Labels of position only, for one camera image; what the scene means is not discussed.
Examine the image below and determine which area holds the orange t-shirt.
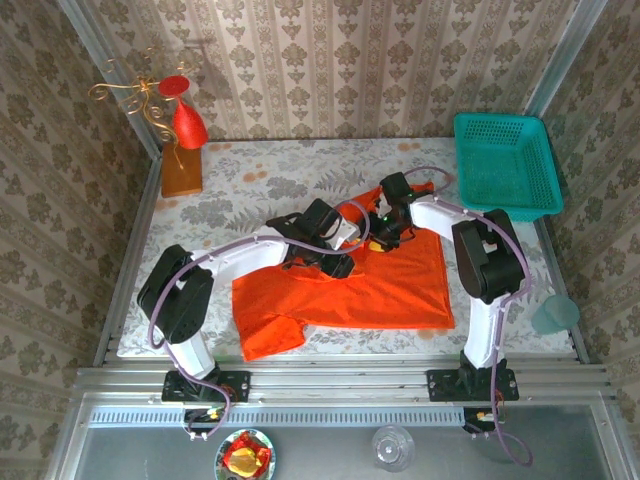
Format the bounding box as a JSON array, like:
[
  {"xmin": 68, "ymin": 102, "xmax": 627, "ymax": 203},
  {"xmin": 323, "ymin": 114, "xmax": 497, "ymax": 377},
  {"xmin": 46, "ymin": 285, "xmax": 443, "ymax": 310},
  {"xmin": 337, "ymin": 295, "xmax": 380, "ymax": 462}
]
[{"xmin": 230, "ymin": 182, "xmax": 456, "ymax": 362}]

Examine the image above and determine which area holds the floral tablecloth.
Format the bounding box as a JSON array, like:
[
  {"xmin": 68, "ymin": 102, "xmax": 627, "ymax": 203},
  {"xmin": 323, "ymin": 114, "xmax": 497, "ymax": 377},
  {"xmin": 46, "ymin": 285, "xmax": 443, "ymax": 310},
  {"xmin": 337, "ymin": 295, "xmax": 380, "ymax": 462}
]
[{"xmin": 117, "ymin": 138, "xmax": 576, "ymax": 357}]

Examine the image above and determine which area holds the teal plastic basket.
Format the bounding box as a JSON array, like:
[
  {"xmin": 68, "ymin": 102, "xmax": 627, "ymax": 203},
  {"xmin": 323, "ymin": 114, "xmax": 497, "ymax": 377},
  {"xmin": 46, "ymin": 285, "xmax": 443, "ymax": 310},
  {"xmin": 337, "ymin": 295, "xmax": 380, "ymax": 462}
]
[{"xmin": 452, "ymin": 112, "xmax": 565, "ymax": 221}]

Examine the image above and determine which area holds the red and gold ornament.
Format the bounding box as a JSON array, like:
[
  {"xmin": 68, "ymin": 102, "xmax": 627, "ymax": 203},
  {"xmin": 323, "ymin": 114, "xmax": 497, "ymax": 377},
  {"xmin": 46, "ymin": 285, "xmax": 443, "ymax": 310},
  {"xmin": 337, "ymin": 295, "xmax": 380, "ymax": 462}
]
[{"xmin": 88, "ymin": 58, "xmax": 205, "ymax": 199}]

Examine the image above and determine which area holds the red wine glass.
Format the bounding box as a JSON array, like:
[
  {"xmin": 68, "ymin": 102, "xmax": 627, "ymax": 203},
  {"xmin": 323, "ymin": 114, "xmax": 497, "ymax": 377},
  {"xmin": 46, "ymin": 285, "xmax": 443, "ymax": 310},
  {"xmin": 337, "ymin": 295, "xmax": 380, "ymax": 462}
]
[{"xmin": 158, "ymin": 74, "xmax": 210, "ymax": 150}]

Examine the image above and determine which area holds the teal translucent plastic cup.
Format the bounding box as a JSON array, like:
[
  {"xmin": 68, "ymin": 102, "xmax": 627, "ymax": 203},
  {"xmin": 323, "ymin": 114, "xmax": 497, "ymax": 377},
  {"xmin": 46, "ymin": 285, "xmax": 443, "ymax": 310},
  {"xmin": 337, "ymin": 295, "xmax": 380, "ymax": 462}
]
[{"xmin": 530, "ymin": 294, "xmax": 581, "ymax": 335}]

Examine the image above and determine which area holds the black yellow power connector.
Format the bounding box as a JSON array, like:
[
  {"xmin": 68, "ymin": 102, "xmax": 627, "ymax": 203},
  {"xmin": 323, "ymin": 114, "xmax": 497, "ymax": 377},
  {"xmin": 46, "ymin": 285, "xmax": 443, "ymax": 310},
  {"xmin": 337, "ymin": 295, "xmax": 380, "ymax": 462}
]
[
  {"xmin": 462, "ymin": 407, "xmax": 501, "ymax": 441},
  {"xmin": 182, "ymin": 407, "xmax": 236, "ymax": 444}
]

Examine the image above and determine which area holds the clear drinking glass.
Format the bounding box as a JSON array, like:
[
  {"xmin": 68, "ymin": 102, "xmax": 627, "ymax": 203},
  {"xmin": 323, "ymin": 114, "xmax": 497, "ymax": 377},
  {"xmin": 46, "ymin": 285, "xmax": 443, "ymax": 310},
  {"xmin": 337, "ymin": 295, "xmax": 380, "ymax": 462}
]
[{"xmin": 370, "ymin": 424, "xmax": 416, "ymax": 474}]

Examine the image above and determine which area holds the red gold wrapped candy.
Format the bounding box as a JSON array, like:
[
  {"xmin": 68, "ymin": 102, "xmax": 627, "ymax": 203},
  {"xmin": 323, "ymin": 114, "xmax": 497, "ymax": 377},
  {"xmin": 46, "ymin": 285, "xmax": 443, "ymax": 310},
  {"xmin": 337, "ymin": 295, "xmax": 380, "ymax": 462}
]
[{"xmin": 225, "ymin": 432, "xmax": 272, "ymax": 476}]

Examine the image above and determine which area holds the small patterned plate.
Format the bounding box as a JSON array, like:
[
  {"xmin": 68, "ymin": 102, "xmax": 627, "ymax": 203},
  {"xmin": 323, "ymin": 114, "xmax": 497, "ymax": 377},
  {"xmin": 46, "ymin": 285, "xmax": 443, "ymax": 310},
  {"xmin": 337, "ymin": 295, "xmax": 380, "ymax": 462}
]
[{"xmin": 214, "ymin": 428, "xmax": 276, "ymax": 480}]

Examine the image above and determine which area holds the aluminium cage frame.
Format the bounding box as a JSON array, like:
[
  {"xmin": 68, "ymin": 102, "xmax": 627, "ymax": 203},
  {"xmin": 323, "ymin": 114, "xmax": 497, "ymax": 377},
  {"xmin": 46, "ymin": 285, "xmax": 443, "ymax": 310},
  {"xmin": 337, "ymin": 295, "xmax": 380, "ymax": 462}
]
[{"xmin": 49, "ymin": 0, "xmax": 636, "ymax": 480}]

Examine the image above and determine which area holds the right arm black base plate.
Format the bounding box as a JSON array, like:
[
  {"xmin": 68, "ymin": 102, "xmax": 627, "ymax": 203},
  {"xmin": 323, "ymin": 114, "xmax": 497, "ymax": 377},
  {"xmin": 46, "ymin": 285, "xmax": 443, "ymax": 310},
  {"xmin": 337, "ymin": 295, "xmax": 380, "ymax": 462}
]
[{"xmin": 425, "ymin": 368, "xmax": 520, "ymax": 403}]

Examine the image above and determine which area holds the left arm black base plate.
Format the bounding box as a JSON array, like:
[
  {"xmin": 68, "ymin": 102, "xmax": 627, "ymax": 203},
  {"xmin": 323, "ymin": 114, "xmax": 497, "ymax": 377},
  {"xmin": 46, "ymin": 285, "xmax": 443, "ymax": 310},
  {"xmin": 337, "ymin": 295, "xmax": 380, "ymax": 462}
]
[{"xmin": 162, "ymin": 369, "xmax": 251, "ymax": 404}]

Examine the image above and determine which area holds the grey slotted cable duct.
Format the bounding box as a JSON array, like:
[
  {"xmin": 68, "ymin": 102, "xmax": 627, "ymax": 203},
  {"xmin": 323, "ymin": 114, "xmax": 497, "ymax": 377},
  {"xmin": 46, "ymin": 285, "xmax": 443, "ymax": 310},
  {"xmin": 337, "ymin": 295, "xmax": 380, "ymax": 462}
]
[{"xmin": 89, "ymin": 404, "xmax": 469, "ymax": 426}]

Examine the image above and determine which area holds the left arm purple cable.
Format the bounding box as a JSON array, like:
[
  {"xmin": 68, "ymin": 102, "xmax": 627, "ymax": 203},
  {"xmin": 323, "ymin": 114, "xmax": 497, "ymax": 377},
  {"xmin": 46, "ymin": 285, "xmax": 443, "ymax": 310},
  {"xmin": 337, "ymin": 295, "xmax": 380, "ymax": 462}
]
[{"xmin": 148, "ymin": 199, "xmax": 372, "ymax": 441}]

